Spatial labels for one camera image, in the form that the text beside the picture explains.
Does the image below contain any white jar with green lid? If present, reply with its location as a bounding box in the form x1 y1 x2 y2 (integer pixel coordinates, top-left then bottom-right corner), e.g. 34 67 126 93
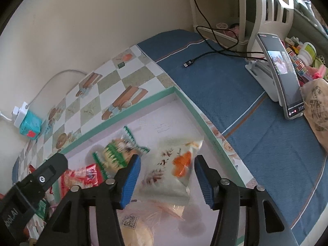
298 42 317 66

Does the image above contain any shallow teal cardboard tray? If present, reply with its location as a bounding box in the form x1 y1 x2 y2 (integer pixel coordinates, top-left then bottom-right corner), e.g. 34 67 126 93
43 87 249 246

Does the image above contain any black charging cable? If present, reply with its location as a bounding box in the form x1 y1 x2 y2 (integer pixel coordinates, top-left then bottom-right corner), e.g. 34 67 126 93
183 0 268 68

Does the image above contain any brown printed paper bag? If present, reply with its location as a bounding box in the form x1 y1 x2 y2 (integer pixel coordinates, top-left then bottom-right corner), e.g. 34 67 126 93
300 79 328 154

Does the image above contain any white lattice plastic basket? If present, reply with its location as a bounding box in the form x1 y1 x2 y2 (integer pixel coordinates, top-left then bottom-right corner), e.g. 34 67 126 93
250 0 298 39

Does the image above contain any red snack packet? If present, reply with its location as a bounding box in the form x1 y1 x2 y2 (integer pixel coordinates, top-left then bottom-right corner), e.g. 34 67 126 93
60 163 101 198

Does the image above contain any smartphone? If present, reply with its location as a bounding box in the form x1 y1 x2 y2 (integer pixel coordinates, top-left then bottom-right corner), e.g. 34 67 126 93
257 32 306 120

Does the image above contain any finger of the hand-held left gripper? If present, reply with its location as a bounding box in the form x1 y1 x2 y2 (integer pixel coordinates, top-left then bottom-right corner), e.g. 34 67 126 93
14 153 68 193

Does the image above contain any teal toy box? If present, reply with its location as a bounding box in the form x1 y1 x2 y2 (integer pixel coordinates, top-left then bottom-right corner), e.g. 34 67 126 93
19 110 43 141

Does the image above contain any white shelf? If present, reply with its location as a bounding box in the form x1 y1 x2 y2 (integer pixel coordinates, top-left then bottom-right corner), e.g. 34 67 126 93
184 0 253 53

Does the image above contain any round bun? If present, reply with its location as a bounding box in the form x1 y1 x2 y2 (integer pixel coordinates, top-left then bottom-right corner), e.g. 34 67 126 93
120 200 185 246

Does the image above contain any grey adapter cable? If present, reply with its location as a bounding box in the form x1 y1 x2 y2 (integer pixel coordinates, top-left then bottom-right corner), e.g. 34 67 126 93
27 69 89 108

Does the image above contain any white power adapter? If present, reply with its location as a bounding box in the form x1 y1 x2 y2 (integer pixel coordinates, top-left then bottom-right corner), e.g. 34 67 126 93
14 102 29 129

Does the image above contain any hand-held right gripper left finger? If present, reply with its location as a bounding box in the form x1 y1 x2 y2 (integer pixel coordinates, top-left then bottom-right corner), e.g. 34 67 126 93
38 154 142 246

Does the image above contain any colourful block strip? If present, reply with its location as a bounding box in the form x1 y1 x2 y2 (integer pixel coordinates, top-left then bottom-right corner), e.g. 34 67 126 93
284 37 308 82

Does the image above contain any white phone stand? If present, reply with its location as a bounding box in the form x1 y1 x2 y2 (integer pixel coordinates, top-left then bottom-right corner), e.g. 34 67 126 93
245 34 280 102

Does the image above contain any white packet with orange print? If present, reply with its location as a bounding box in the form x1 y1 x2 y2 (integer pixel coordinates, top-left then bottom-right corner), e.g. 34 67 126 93
134 138 204 205

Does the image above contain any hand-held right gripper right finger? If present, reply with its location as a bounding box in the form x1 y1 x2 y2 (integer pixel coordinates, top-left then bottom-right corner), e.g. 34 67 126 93
194 154 299 246

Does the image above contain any clear green-striped snack packet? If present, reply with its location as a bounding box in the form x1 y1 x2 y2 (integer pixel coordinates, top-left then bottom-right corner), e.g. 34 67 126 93
92 126 150 177

